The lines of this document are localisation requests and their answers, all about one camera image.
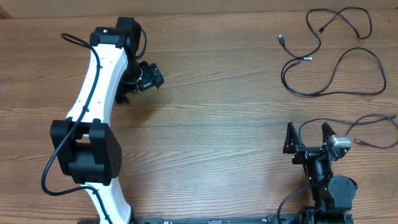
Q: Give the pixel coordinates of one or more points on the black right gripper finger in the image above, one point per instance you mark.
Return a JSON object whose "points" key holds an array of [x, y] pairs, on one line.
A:
{"points": [[327, 134], [293, 142]]}

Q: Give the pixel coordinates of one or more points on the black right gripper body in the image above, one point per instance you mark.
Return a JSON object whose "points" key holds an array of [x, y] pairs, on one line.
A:
{"points": [[310, 150]]}

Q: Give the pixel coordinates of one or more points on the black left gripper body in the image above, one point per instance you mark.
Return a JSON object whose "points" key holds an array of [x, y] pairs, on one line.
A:
{"points": [[134, 79]]}

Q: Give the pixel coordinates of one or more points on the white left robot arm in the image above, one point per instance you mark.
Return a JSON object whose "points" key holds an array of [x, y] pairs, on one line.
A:
{"points": [[87, 154]]}

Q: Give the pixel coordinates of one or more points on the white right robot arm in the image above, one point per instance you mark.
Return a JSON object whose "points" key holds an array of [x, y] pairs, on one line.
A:
{"points": [[332, 195]]}

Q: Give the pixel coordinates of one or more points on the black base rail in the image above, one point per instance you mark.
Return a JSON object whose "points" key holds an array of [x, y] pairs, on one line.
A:
{"points": [[270, 219]]}

